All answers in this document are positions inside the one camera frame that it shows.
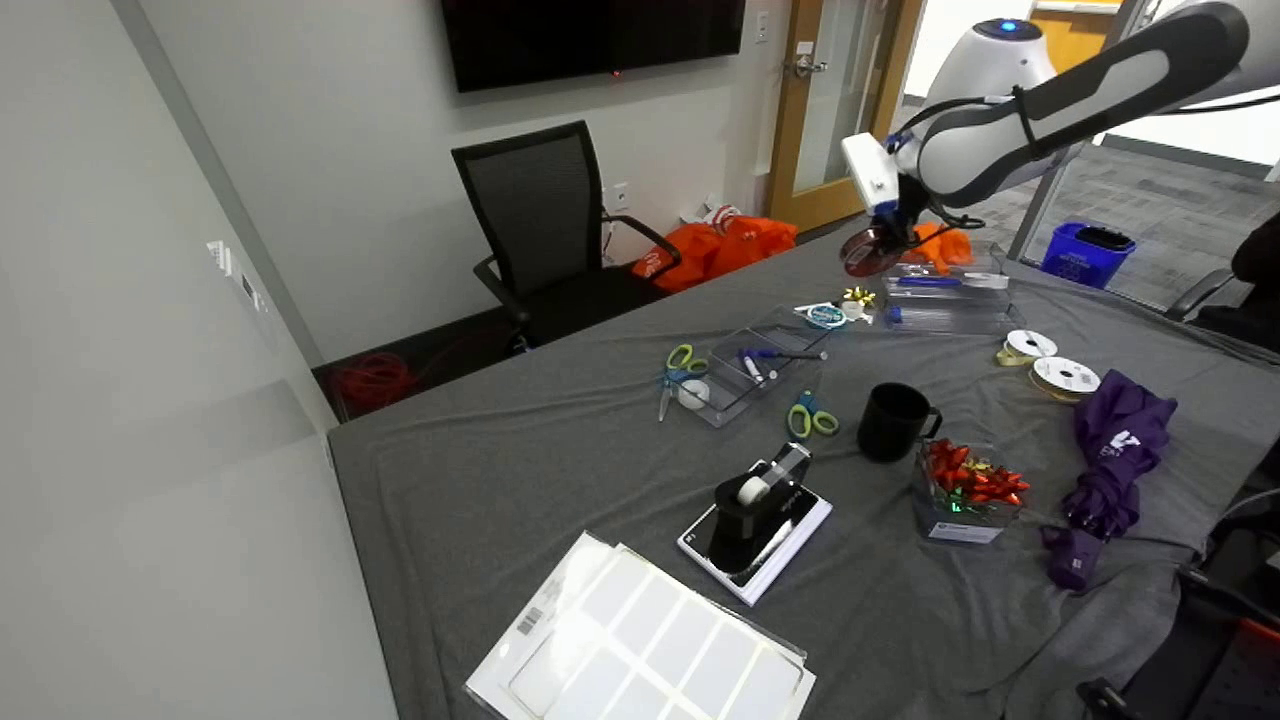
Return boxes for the white and black box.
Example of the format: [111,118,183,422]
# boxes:
[676,481,832,602]

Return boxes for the purple folded umbrella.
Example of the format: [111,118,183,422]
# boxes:
[1042,370,1175,590]

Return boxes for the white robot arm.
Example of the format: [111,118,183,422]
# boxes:
[841,0,1280,275]

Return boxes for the red gift bows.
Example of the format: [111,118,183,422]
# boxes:
[925,438,1027,512]

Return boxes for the green scissors far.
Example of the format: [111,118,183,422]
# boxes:
[655,343,709,418]

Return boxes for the black mug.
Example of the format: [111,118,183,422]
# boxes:
[857,384,944,464]

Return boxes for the orange cloth on table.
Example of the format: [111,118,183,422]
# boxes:
[902,218,974,275]

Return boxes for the wall-mounted black television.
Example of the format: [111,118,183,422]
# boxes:
[434,0,742,93]

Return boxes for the white ribbon spool near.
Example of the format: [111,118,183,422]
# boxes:
[1033,354,1100,401]

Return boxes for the white label sheets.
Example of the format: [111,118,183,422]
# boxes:
[462,530,817,720]

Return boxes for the orange bag on floor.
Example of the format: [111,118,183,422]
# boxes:
[629,215,801,292]

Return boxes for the black tape dispenser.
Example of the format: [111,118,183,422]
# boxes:
[709,438,806,572]

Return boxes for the black mesh office chair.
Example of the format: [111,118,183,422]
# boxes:
[451,118,683,349]

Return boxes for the dark red CD holder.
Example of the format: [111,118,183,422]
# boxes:
[841,222,914,275]

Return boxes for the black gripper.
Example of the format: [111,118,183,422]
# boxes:
[841,132,926,246]

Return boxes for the wooden door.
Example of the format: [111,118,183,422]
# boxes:
[762,0,925,231]

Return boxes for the green scissors near mug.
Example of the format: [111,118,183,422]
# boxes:
[782,393,841,438]

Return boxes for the white ribbon spool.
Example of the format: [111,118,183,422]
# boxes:
[1033,354,1100,401]
[996,328,1057,366]

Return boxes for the clear plastic organiser right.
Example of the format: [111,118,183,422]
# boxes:
[883,264,1010,333]

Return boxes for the grey tablecloth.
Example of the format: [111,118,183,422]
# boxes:
[322,208,1280,720]

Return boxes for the blue recycling bin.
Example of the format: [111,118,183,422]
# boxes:
[1040,218,1136,287]

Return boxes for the white ribbon spool far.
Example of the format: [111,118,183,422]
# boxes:
[996,328,1057,366]

